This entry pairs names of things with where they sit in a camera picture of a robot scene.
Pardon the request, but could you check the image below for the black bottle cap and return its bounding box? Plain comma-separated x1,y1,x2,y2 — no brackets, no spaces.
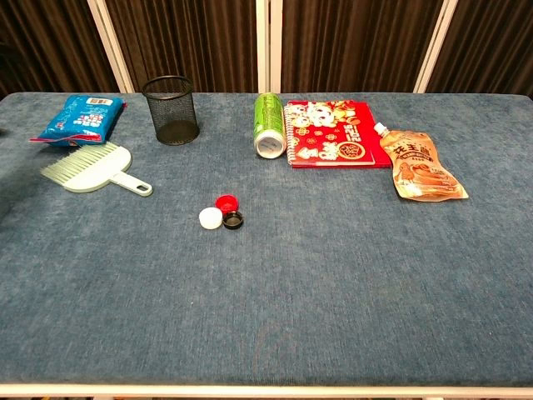
222,210,245,230

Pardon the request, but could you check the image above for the red bottle cap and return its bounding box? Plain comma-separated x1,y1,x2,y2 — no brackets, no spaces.
215,193,241,215

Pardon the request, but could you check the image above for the white bottle cap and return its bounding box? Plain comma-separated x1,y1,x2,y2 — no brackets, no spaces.
198,207,224,230

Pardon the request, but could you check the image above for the green beverage can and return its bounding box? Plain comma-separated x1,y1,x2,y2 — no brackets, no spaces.
253,92,287,160

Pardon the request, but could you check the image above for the blue fabric table cover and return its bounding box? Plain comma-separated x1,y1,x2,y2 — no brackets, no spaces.
0,92,533,387

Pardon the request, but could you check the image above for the red spiral notebook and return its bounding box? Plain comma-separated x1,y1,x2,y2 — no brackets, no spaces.
283,100,392,170

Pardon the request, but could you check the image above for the black mesh pen holder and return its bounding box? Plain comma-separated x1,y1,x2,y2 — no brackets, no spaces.
141,75,201,147

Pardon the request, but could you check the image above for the brown spouted sauce pouch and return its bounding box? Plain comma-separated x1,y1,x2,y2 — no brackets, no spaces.
373,122,470,203

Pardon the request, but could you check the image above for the dark brown pleated curtain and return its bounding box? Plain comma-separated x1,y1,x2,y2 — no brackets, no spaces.
0,0,533,100

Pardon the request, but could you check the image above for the blue snack bag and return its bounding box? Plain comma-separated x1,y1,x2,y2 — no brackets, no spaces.
28,94,127,148

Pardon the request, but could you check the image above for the white screen frame post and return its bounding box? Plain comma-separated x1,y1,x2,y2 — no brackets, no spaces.
412,0,460,94
255,0,284,94
87,0,135,94

